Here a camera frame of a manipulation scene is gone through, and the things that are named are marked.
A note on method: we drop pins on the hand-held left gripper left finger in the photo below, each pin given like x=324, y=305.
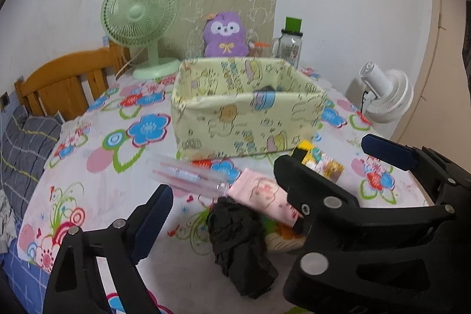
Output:
x=154, y=225

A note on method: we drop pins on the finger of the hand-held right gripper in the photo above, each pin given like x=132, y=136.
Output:
x=331, y=225
x=386, y=151

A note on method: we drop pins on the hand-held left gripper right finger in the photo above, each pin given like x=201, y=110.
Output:
x=298, y=225

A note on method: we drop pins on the green printed packet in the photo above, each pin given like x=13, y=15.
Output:
x=279, y=240

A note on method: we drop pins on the clear zip bags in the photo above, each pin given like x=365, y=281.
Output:
x=191, y=176

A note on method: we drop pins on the yellow snack packet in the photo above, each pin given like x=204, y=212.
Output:
x=323, y=163

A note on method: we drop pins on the black cloth bundle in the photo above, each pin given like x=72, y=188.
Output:
x=239, y=247

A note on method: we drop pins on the yellow printed fabric storage box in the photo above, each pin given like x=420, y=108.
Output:
x=239, y=130

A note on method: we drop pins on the white circulating fan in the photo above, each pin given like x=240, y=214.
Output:
x=390, y=91

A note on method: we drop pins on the beige wooden cabinet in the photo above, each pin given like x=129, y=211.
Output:
x=438, y=41

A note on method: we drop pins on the glass jar with green lid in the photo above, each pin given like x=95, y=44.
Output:
x=290, y=43

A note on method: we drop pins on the blue bedsheet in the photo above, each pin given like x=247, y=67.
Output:
x=14, y=273

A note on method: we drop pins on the grey plaid pillow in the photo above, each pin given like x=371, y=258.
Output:
x=25, y=152

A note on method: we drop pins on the white crumpled cloth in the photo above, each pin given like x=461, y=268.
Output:
x=5, y=222

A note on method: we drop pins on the small glass with orange lid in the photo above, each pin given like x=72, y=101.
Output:
x=259, y=47

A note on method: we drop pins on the wooden bed headboard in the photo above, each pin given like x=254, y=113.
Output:
x=59, y=78

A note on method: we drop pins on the purple plush toy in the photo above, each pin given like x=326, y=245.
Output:
x=225, y=34

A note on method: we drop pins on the green desk fan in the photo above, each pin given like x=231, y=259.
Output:
x=138, y=16

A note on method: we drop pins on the beige printed cardboard panel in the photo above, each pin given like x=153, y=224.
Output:
x=235, y=1

